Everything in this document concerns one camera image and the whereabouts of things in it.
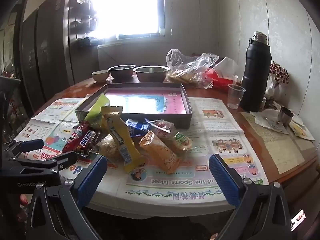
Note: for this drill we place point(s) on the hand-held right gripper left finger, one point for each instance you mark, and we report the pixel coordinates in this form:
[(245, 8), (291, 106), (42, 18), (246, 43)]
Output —
[(91, 177)]

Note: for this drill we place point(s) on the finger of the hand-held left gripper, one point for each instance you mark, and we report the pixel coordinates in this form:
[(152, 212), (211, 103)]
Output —
[(62, 160), (32, 145)]

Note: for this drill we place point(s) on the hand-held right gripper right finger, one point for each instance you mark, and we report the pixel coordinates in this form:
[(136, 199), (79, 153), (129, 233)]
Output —
[(223, 180)]

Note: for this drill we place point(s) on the red cartoon snack packet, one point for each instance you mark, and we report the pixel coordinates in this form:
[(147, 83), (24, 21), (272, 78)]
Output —
[(68, 145)]

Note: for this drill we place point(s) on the brown chocolate bar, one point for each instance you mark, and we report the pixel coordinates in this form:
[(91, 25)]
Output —
[(86, 140)]

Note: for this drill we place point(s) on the clear packet crumbly cookie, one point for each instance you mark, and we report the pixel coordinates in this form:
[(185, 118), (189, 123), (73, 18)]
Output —
[(108, 148)]

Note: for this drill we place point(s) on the yellow snack packet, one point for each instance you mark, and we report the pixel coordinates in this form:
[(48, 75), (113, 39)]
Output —
[(117, 140)]

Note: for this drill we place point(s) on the green label round cake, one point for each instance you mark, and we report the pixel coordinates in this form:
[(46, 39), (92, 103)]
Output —
[(181, 141)]

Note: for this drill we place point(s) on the green snack packet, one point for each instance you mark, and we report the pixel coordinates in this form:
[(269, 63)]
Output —
[(96, 110)]

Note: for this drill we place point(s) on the blue snack packet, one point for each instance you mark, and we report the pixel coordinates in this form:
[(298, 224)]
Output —
[(136, 126)]

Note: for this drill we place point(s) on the orange snack packet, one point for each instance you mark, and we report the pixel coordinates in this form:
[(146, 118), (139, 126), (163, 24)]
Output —
[(160, 152)]

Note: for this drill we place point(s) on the shallow grey cardboard box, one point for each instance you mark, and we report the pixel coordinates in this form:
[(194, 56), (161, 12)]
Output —
[(180, 120)]

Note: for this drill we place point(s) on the red label clear packet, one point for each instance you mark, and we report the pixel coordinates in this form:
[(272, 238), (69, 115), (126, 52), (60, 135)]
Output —
[(162, 128)]

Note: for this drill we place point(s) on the person's left hand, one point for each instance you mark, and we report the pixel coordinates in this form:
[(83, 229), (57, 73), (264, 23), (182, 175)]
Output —
[(24, 200)]

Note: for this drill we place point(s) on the printed newspaper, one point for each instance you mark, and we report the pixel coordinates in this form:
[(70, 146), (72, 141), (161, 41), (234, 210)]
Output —
[(212, 140)]

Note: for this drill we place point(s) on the yellowed paper sheet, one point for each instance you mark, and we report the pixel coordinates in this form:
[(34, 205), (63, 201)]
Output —
[(275, 150)]

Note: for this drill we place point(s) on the white crumpled paper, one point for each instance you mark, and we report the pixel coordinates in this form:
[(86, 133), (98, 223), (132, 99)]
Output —
[(262, 120)]

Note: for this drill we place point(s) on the clear plastic cup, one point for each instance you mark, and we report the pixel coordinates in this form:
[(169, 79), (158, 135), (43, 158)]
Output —
[(235, 97)]

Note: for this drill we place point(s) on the small steel cup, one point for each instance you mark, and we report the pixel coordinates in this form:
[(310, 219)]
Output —
[(285, 116)]

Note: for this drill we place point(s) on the small ceramic bowl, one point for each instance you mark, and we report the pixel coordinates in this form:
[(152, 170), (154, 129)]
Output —
[(100, 76)]

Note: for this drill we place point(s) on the yellow paper packet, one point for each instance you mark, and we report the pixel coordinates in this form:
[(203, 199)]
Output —
[(303, 131)]

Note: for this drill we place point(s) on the grey refrigerator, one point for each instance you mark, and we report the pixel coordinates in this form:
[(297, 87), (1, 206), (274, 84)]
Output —
[(50, 50)]

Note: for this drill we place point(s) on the red tissue box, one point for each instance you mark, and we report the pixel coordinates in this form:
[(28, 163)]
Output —
[(220, 78)]

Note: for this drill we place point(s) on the stainless steel bowl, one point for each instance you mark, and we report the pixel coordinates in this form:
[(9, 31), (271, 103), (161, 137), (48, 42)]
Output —
[(121, 73), (151, 75)]

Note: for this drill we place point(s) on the black thermos bottle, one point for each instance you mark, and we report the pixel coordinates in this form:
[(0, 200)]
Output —
[(256, 75)]

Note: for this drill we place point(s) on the clear plastic bag of bread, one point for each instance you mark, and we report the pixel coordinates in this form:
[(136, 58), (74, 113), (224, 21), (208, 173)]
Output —
[(190, 70)]

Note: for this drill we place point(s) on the fridge side rack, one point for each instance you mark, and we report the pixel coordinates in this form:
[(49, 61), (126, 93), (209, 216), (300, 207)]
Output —
[(85, 20)]

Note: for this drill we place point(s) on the bright window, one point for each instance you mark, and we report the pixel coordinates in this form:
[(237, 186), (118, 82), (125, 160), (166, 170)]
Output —
[(127, 7)]

